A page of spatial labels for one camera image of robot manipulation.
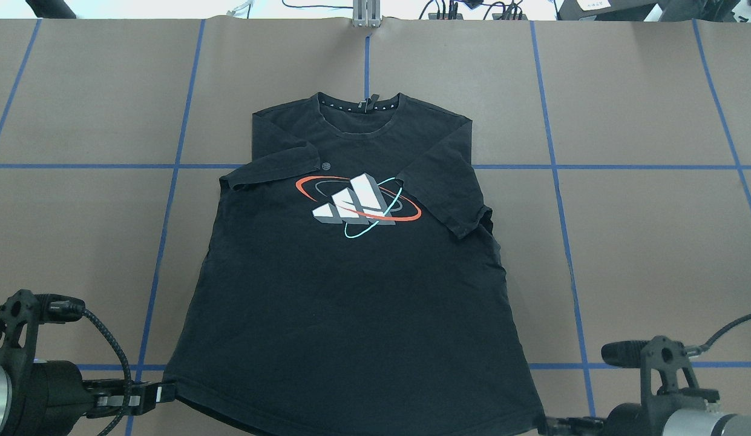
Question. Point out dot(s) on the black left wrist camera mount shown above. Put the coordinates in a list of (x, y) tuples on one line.
[(20, 318)]

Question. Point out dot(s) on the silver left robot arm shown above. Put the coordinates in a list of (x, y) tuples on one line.
[(50, 397)]

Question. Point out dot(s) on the aluminium frame post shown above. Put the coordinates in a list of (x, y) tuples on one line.
[(366, 13)]

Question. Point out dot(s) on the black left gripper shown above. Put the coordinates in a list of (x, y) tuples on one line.
[(53, 390)]

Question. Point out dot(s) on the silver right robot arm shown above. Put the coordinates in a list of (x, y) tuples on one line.
[(687, 421)]

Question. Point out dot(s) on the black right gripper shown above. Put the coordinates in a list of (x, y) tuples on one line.
[(630, 421)]

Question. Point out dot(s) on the black graphic t-shirt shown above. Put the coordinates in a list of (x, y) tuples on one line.
[(353, 284)]

